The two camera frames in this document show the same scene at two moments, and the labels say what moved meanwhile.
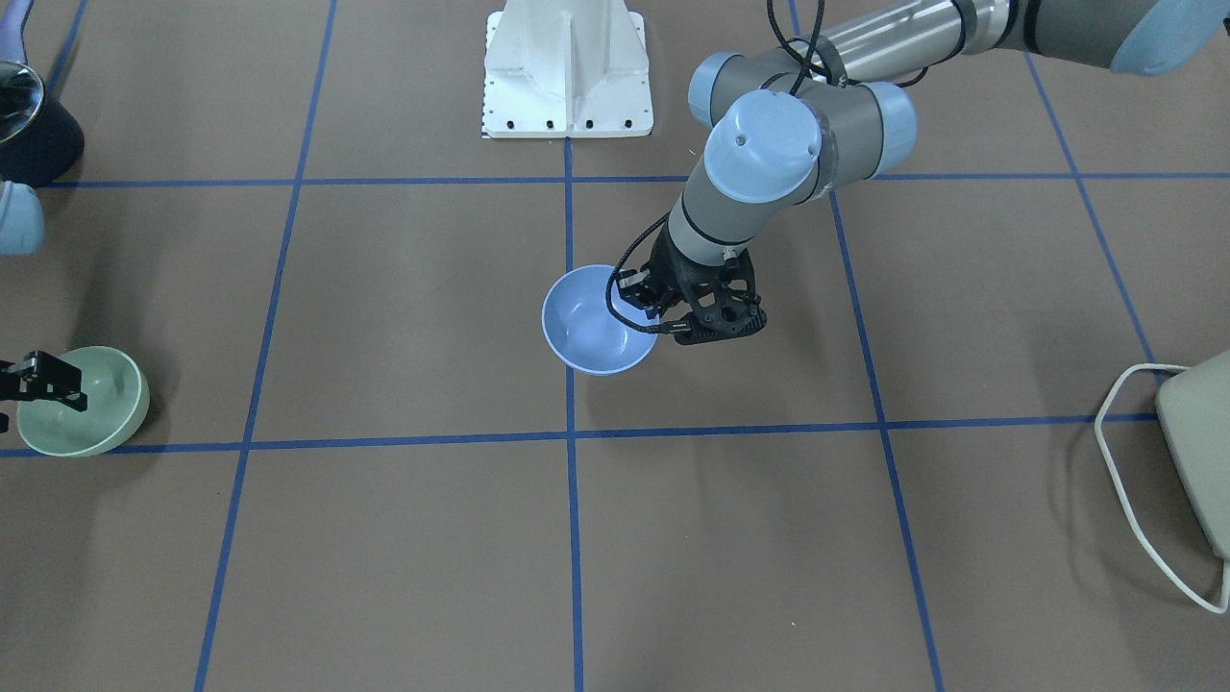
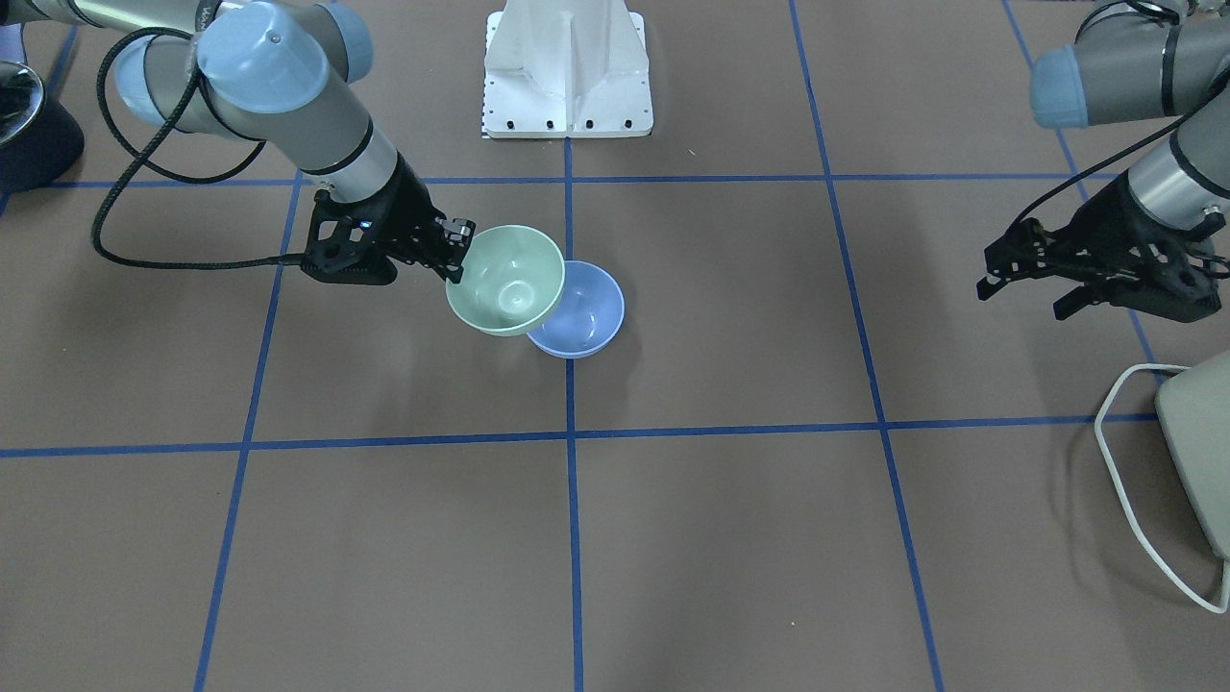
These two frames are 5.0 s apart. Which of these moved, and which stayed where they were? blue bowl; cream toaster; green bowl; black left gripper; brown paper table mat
Moved: green bowl; black left gripper; blue bowl
Stayed: brown paper table mat; cream toaster
